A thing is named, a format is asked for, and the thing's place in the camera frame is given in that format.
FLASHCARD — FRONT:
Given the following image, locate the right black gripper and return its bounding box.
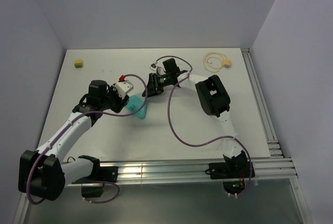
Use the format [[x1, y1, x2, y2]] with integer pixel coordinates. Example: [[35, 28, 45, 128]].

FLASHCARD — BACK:
[[143, 73, 171, 98]]

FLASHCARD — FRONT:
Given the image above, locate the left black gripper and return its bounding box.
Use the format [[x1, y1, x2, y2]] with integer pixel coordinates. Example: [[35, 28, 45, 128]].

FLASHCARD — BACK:
[[100, 83, 130, 113]]

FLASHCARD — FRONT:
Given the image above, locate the teal triangular power strip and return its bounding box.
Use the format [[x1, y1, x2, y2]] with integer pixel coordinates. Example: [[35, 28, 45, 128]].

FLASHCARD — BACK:
[[125, 94, 147, 120]]

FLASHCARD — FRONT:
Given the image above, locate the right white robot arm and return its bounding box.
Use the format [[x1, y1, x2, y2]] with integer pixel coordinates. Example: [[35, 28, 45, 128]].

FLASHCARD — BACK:
[[143, 56, 255, 179]]

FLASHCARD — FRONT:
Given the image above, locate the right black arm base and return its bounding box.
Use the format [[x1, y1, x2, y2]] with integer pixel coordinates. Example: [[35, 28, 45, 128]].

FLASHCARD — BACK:
[[204, 162, 255, 197]]

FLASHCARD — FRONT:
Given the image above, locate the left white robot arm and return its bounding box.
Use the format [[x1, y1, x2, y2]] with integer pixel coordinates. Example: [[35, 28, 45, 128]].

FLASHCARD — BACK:
[[18, 80, 134, 201]]

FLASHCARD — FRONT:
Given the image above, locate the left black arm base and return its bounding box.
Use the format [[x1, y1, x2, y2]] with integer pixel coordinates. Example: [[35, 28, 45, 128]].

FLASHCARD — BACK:
[[71, 166, 120, 199]]

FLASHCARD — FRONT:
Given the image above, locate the yellow cube block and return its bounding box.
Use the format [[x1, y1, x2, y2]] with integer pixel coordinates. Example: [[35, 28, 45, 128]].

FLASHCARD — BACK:
[[74, 59, 83, 69]]

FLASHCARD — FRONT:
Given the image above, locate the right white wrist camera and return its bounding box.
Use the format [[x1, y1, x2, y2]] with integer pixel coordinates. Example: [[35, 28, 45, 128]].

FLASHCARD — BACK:
[[150, 61, 164, 75]]

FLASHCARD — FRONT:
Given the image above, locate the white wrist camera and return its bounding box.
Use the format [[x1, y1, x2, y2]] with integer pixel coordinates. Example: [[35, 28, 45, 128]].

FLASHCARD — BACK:
[[113, 75, 134, 99], [150, 61, 164, 75]]

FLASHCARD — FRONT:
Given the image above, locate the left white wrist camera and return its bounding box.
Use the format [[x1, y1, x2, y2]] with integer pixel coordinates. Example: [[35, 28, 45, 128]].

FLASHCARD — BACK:
[[113, 75, 134, 99]]

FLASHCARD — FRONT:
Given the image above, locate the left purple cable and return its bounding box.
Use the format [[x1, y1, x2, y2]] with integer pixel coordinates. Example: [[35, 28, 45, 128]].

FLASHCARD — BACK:
[[25, 73, 150, 205]]

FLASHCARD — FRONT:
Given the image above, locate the purple cable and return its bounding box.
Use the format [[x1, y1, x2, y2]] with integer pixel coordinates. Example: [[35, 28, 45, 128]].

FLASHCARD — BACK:
[[155, 55, 253, 196], [25, 73, 150, 205]]

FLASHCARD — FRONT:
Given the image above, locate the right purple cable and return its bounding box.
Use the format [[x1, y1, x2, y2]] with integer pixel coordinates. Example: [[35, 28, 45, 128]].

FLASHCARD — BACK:
[[155, 55, 253, 196]]

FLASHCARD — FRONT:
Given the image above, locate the aluminium rail frame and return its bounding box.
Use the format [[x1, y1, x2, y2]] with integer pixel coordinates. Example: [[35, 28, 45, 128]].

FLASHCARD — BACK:
[[32, 48, 312, 223]]

